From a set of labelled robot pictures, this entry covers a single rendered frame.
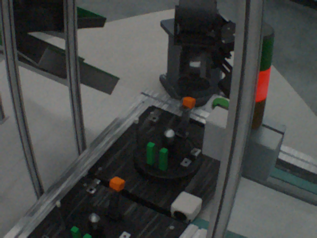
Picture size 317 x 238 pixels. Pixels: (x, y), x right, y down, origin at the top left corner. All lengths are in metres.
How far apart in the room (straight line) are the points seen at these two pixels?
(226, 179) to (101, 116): 0.62
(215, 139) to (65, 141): 0.58
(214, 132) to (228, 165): 0.05
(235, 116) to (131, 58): 0.88
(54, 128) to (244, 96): 0.75
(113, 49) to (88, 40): 0.11
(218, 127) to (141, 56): 0.81
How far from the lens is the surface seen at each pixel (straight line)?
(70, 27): 0.92
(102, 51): 1.54
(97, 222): 0.85
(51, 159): 1.21
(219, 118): 0.73
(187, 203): 0.94
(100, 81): 1.11
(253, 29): 0.56
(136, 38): 1.60
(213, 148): 0.75
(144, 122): 1.12
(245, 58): 0.60
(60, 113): 1.33
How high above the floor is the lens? 1.72
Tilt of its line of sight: 42 degrees down
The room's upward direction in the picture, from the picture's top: 1 degrees clockwise
